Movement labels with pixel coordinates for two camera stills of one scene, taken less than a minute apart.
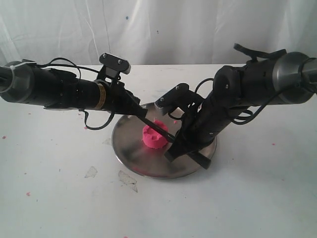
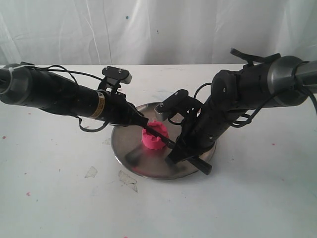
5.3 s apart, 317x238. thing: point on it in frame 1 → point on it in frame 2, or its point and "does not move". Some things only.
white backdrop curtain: [154, 31] does not move
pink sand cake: [152, 139] does not move
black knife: [196, 157] → [203, 166]
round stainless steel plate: [132, 153] does not move
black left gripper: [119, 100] → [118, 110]
